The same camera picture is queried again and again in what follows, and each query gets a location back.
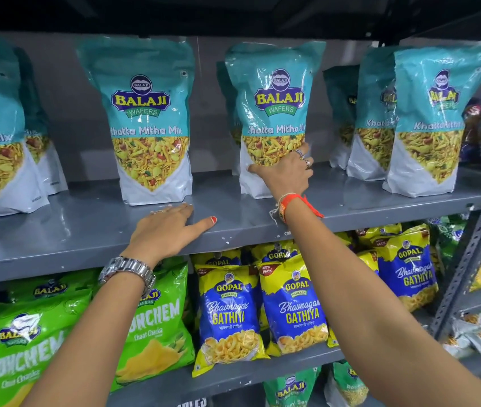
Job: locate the person's left thumb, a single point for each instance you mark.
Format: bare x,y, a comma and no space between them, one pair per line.
200,226

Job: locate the teal snack pouch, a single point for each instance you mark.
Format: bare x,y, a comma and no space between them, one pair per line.
274,101

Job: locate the green white snack packet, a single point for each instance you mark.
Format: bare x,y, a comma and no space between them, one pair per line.
291,389
348,385

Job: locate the person's right hand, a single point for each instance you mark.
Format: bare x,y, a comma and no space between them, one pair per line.
287,175

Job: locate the person's right forearm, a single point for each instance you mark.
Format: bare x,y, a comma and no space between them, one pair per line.
350,292

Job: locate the group of blue yellow packets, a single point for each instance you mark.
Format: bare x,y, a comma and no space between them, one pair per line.
227,305

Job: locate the row of teal pouches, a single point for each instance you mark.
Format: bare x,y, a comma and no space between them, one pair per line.
147,101

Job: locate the green chips packet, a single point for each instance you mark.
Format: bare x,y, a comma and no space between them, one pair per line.
159,334
49,288
11,347

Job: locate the dark metal shelf board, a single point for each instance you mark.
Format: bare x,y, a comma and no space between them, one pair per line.
223,16

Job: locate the dark red snack packet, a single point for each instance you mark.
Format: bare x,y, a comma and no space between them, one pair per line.
471,127

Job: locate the silver metal wristwatch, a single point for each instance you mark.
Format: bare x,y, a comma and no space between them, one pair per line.
128,269

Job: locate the person's right thumb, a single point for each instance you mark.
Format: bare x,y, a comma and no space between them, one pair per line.
259,168

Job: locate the person's left hand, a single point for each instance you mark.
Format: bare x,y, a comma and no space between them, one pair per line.
159,235

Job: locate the person's left forearm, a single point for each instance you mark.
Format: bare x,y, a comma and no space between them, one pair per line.
92,343

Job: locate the grey slotted steel upright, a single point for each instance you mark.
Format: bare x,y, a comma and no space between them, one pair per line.
469,258

